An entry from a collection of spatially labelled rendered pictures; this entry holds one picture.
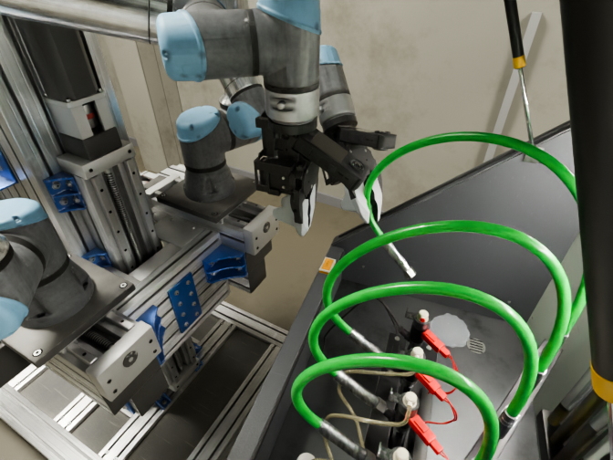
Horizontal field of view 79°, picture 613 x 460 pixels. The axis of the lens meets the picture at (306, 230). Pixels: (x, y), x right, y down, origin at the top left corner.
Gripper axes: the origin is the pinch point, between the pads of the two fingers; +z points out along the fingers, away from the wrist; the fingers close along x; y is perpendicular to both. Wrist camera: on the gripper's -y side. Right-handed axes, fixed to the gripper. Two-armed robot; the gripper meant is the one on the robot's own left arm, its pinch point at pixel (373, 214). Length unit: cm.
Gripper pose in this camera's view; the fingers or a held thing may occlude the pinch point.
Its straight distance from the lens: 73.5
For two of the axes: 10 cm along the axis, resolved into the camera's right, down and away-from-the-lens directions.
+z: 2.6, 9.6, -0.8
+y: -5.4, 2.2, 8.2
